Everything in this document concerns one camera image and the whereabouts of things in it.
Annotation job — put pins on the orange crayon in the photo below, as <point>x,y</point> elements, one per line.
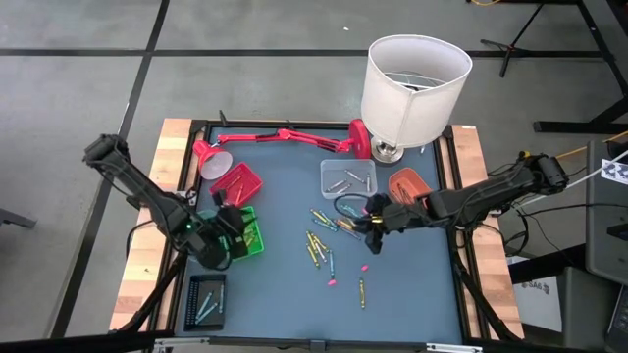
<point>240,193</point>
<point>233,183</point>

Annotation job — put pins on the black tripod stand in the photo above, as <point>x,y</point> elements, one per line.
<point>512,48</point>

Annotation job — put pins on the teal plastic basket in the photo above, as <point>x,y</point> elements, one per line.
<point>206,214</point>

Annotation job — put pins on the orange plastic basket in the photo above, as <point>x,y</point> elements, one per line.
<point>400,179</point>

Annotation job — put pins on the black table frame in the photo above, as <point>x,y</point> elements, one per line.
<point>270,341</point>

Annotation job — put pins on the white crayon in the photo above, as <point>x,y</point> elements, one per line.
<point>319,251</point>

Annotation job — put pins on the red desk lamp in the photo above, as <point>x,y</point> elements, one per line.
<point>294,136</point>

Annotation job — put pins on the grey cabinet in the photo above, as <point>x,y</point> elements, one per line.
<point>608,235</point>

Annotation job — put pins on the black plastic tray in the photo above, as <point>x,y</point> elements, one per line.
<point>191,304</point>

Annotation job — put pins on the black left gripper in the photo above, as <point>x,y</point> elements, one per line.
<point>233,230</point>

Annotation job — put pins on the black stand leg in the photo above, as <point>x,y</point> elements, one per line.
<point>579,126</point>

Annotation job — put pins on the white shade table lamp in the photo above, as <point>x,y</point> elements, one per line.
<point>407,113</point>

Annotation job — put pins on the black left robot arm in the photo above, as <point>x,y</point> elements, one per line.
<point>142,196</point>

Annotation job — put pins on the grey box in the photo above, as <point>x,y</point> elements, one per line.
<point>589,314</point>

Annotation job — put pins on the green plastic basket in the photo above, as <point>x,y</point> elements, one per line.
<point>257,240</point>

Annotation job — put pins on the clear plastic container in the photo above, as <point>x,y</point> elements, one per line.
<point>338,166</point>

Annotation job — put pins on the grey crayon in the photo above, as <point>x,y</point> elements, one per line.
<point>344,188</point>
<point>353,175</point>
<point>368,182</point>
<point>336,186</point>

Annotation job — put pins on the red plastic basket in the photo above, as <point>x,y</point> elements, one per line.
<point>247,184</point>

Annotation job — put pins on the wooden side board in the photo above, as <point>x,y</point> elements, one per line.
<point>147,274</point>
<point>495,274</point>

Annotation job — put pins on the yellow green crayon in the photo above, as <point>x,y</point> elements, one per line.
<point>362,292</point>

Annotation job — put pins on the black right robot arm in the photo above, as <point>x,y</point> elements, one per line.
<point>490,191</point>

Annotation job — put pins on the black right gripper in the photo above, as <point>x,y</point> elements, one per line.
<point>397,216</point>

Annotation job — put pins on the grey stand foot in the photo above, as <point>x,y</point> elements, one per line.
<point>15,218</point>

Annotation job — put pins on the printed marker sheet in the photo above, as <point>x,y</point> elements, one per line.
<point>615,171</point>

